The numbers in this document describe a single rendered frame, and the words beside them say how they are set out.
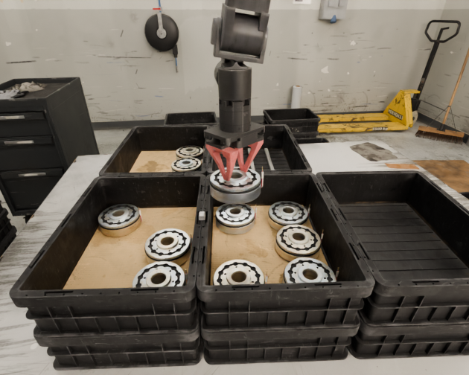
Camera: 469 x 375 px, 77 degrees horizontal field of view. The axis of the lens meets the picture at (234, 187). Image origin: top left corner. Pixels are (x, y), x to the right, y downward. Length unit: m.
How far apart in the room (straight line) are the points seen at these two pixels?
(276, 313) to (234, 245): 0.22
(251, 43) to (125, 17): 3.41
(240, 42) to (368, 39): 3.94
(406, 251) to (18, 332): 0.90
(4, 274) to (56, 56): 3.33
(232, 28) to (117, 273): 0.53
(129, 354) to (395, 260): 0.60
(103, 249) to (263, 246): 0.38
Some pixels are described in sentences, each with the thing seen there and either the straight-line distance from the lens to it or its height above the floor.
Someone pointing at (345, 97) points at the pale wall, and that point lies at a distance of 4.44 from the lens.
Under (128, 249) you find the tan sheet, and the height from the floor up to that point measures 0.83.
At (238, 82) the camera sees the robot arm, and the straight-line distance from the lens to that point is 0.51.
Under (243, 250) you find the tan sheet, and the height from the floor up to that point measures 0.83.
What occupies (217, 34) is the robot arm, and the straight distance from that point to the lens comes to 0.51.
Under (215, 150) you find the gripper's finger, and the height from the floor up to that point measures 1.09.
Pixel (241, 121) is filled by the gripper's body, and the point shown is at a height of 1.15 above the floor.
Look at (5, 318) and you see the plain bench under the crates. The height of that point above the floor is 0.70.
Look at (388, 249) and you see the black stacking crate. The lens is 0.80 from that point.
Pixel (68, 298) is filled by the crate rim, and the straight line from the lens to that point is 0.57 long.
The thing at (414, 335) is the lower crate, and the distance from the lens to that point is 0.73.
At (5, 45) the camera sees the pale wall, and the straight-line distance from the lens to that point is 4.32.
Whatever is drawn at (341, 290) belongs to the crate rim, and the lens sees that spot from 0.54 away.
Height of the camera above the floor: 1.32
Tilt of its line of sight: 31 degrees down
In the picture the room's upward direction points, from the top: straight up
